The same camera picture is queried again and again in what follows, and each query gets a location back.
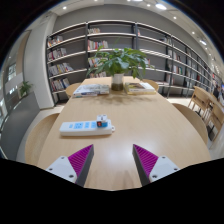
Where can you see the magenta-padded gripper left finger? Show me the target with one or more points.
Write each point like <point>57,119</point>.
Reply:
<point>63,168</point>

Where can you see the light wooden chair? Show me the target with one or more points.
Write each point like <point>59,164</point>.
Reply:
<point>193,121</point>
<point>152,84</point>
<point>71,89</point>
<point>38,140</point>

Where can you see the green potted plant, white pot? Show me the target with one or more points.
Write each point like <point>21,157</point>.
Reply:
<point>117,63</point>

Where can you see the light wooden side table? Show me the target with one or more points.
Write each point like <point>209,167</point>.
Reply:
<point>208,95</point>

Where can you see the white power strip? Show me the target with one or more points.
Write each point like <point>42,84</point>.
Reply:
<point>83,127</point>

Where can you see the person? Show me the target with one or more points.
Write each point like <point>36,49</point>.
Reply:
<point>217,91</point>

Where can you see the yellow-edged book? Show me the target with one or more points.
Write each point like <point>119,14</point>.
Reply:
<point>138,87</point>

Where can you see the grey bookshelf unit with books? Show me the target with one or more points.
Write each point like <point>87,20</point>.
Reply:
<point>73,63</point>

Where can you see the white-covered book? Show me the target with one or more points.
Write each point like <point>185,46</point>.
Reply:
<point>88,90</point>

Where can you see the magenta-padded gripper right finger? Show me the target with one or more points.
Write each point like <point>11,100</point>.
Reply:
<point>162,167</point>

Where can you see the ceiling lights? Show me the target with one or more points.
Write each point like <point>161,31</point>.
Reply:
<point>160,6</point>

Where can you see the small green background plant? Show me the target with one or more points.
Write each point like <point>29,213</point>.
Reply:
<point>25,88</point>

